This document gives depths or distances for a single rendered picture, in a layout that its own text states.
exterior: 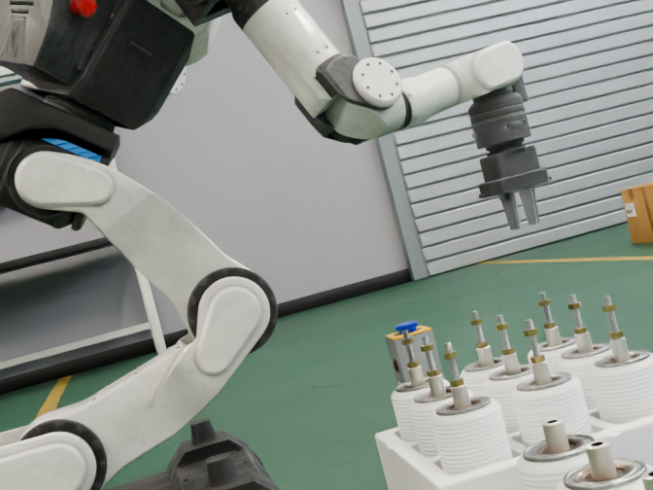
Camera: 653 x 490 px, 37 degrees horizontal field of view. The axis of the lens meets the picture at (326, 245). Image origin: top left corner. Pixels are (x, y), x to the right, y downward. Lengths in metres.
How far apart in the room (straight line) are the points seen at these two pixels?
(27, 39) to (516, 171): 0.77
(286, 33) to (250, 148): 5.07
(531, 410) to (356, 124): 0.47
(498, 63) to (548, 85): 5.44
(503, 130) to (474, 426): 0.50
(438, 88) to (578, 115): 5.58
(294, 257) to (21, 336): 1.80
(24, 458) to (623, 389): 0.86
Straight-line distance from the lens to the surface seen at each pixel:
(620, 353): 1.41
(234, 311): 1.51
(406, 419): 1.55
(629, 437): 1.36
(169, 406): 1.56
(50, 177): 1.52
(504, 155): 1.58
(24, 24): 1.55
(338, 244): 6.52
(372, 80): 1.40
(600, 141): 7.14
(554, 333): 1.62
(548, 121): 6.96
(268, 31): 1.42
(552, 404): 1.34
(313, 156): 6.53
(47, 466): 1.53
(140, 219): 1.53
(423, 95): 1.47
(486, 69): 1.54
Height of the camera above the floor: 0.54
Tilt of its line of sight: 1 degrees down
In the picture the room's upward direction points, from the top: 14 degrees counter-clockwise
